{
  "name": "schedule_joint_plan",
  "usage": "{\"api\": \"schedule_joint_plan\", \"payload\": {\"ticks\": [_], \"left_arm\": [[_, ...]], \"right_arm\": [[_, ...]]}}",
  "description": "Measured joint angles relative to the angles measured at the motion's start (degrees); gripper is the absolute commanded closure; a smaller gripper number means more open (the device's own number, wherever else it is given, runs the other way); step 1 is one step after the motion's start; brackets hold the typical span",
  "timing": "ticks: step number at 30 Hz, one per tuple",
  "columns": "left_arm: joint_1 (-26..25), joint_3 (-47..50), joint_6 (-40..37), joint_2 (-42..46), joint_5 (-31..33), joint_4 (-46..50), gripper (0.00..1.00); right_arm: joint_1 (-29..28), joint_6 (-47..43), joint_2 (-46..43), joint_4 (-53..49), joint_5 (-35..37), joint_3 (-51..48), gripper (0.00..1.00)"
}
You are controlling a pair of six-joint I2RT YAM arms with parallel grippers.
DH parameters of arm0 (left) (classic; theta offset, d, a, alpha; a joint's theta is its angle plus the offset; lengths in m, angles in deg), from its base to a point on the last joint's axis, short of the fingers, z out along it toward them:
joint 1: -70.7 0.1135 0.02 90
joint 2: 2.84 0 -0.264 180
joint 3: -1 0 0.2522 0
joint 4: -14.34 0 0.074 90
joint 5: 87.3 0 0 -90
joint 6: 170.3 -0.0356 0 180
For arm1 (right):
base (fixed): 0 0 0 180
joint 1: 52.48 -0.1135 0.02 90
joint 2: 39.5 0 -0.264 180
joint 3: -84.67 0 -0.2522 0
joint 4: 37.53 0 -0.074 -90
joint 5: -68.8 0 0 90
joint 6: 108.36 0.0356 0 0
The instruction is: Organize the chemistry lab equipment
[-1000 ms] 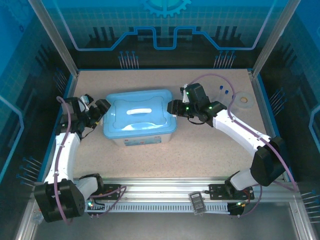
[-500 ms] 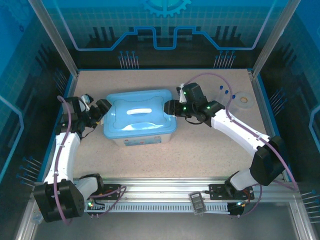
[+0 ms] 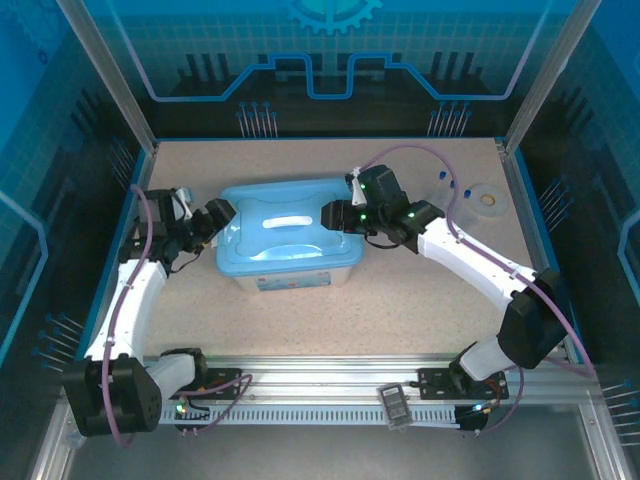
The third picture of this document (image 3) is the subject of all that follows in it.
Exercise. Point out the blue plastic box lid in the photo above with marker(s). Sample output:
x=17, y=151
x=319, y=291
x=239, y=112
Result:
x=290, y=240

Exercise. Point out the white plastic storage box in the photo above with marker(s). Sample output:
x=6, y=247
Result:
x=300, y=285

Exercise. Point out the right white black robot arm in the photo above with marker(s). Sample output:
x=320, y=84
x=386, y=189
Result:
x=475, y=265

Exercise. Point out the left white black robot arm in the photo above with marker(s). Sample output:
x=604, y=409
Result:
x=135, y=300

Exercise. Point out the clear tape roll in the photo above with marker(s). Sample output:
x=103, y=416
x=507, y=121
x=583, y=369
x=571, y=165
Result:
x=486, y=198

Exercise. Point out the small grey electronic box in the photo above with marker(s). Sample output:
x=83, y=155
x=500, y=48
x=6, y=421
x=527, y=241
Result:
x=395, y=406

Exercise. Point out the clear plastic packet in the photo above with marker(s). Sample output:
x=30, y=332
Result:
x=74, y=440

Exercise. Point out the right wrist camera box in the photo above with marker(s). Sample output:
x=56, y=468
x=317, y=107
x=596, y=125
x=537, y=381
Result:
x=358, y=197

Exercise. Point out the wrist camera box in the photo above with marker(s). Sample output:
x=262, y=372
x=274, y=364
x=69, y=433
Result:
x=358, y=197
x=184, y=202

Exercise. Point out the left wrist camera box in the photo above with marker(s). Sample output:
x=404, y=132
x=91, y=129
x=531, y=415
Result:
x=184, y=202

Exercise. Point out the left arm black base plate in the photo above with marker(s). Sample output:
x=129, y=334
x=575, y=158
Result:
x=225, y=382

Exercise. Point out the aluminium mounting rail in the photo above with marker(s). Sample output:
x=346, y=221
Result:
x=325, y=380

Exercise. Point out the aluminium frame post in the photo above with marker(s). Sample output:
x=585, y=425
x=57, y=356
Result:
x=547, y=70
x=111, y=70

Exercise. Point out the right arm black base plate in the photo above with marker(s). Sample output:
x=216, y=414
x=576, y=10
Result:
x=435, y=382

